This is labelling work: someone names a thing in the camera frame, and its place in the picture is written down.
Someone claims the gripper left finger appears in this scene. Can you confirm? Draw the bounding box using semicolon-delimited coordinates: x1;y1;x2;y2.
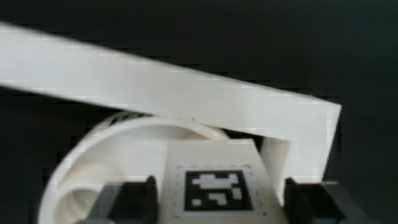
74;176;158;224

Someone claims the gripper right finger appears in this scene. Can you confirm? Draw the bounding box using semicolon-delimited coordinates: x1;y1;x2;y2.
282;178;376;224

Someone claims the white round stool seat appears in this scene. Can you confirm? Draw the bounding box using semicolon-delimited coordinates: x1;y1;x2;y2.
37;112;227;224

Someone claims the white stool leg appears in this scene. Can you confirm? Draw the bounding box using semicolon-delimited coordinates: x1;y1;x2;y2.
158;139;287;224

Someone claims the white L-shaped fence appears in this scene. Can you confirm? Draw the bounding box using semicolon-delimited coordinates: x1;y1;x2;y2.
0;22;341;191

